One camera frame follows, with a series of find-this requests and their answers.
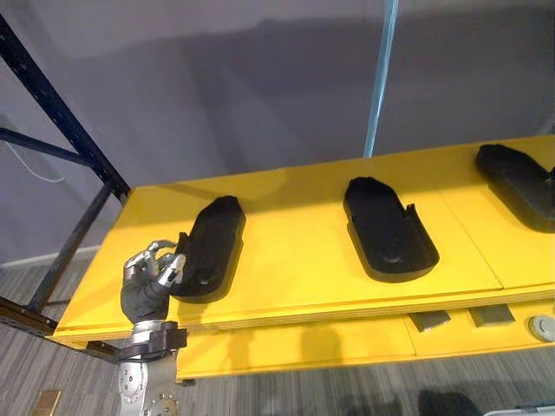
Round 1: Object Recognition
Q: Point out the dark blue shelf frame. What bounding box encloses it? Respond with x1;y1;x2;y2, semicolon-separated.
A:
0;12;132;364

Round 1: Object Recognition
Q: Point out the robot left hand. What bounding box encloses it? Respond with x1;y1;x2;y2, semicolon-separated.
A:
120;237;188;324

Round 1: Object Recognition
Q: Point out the brass floor plate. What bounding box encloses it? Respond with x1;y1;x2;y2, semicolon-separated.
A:
33;390;62;416

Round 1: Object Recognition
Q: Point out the yellow shelf board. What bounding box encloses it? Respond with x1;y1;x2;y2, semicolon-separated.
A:
175;301;555;382
52;135;555;341

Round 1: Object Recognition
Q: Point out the white cable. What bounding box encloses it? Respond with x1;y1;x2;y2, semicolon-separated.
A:
3;140;65;183

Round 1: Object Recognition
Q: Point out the grey round cap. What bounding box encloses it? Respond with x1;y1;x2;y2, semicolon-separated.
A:
526;315;555;340

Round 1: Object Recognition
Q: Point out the black plastic housing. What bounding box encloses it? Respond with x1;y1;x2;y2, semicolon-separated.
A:
169;195;247;304
474;143;555;234
343;176;441;284

